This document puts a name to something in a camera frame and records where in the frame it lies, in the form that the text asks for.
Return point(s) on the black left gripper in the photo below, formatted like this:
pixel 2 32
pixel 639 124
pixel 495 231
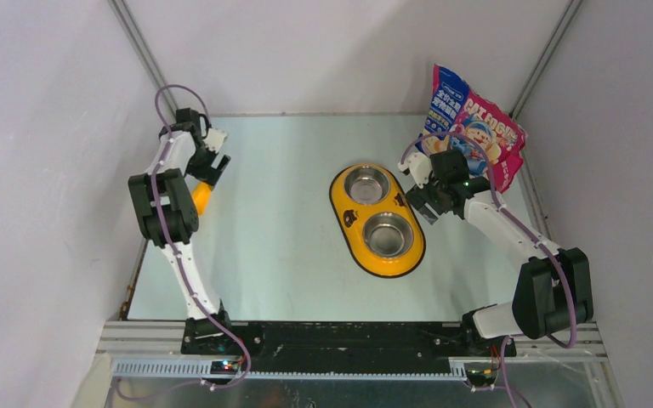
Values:
pixel 207 173

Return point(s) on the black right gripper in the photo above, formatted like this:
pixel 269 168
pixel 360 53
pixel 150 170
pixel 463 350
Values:
pixel 418 198

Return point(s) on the yellow plastic food scoop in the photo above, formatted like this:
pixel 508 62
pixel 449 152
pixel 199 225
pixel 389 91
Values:
pixel 200 196

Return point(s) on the yellow double pet bowl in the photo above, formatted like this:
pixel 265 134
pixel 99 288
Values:
pixel 379 227

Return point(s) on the colourful cat food bag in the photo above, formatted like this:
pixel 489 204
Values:
pixel 459 118

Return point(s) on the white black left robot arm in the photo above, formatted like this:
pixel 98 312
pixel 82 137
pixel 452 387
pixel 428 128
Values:
pixel 169 198

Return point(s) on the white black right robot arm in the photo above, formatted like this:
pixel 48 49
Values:
pixel 553 291

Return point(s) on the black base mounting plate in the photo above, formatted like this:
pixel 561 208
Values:
pixel 347 345

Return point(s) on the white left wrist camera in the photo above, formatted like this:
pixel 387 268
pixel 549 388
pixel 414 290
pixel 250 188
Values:
pixel 215 139

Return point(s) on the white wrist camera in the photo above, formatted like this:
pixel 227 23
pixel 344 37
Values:
pixel 215 139
pixel 419 166

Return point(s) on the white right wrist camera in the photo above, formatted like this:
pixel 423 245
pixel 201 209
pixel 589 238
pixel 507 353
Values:
pixel 419 166

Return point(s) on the aluminium left corner post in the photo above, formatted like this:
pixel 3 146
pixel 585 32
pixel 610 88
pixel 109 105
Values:
pixel 130 26

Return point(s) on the aluminium corner post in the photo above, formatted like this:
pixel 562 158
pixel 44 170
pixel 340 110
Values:
pixel 130 26
pixel 550 48

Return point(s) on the aluminium front frame rail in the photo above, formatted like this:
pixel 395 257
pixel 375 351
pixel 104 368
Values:
pixel 162 340

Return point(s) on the grey slotted cable duct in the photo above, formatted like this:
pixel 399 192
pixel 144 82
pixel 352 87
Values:
pixel 216 369

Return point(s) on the aluminium right corner post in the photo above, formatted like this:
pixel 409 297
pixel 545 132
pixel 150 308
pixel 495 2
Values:
pixel 550 48

